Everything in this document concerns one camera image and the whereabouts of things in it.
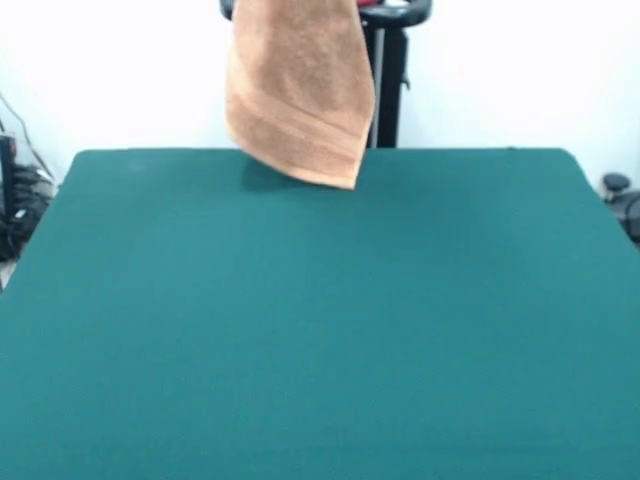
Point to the grey swivel chair base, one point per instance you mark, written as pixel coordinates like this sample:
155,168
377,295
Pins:
625,200

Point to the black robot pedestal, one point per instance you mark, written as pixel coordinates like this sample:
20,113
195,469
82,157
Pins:
390,100

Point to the tan terry towel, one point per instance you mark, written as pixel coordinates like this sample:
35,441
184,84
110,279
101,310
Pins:
300,100

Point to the black upright post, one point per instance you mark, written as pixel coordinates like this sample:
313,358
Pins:
7,170

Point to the dark green table cloth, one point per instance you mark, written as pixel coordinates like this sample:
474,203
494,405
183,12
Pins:
150,350

